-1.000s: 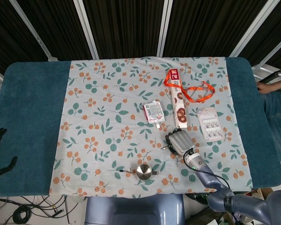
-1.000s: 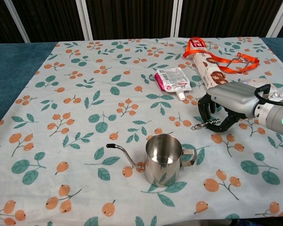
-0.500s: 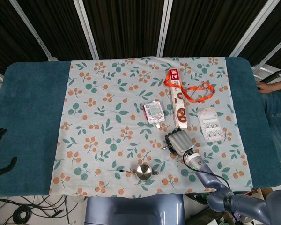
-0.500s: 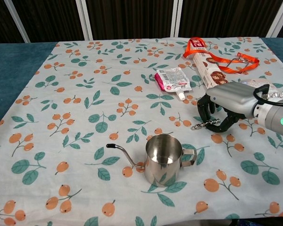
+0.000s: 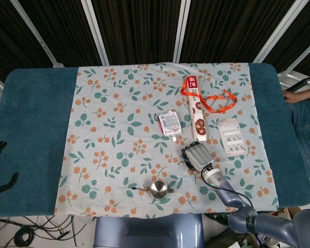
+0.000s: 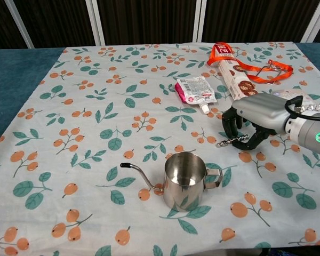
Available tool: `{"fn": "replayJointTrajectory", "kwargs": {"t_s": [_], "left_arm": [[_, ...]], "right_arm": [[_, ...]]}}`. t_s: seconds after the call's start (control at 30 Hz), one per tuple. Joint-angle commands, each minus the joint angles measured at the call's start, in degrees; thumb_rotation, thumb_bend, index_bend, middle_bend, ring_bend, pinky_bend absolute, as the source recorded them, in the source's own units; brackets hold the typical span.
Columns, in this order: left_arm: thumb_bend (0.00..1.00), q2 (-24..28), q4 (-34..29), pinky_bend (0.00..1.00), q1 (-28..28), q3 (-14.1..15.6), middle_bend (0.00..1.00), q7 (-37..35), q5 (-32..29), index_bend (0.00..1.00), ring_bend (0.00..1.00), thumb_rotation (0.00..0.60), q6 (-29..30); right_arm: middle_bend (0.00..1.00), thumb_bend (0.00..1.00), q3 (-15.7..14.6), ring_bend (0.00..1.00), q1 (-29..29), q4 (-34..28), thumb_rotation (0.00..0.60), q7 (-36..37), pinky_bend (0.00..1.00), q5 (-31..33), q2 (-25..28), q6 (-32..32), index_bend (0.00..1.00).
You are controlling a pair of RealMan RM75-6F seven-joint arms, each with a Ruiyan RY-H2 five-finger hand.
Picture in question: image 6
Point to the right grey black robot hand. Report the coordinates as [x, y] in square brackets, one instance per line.
[264, 112]

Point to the white blister pack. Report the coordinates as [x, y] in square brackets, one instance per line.
[285, 94]

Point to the long cookie box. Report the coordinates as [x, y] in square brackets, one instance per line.
[234, 77]

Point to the white pink spout pouch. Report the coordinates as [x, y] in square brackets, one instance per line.
[194, 90]

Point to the steel gooseneck pitcher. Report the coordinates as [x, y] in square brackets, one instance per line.
[184, 184]

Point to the floral tablecloth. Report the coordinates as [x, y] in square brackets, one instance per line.
[96, 133]

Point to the white aluminium partition post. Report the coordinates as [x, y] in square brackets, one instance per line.
[198, 20]
[96, 21]
[313, 20]
[20, 24]

